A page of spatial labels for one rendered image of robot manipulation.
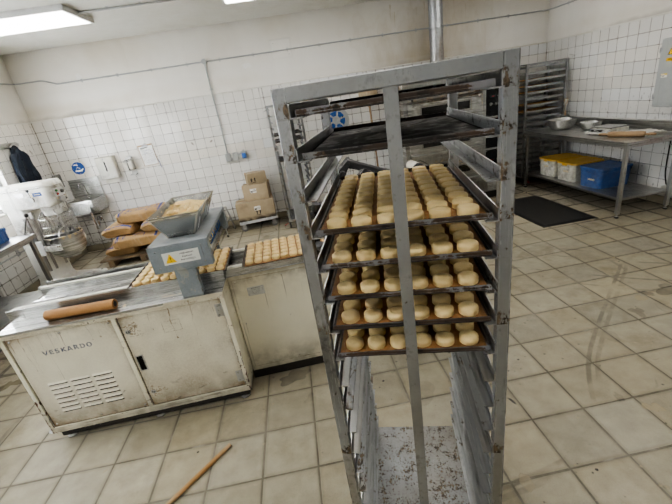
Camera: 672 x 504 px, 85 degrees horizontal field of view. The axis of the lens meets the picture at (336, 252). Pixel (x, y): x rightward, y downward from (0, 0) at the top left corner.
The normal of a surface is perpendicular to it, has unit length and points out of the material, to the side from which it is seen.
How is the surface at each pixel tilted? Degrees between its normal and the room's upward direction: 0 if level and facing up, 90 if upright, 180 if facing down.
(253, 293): 90
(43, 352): 89
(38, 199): 90
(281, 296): 90
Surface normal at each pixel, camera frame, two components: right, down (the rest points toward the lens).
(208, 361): 0.15, 0.36
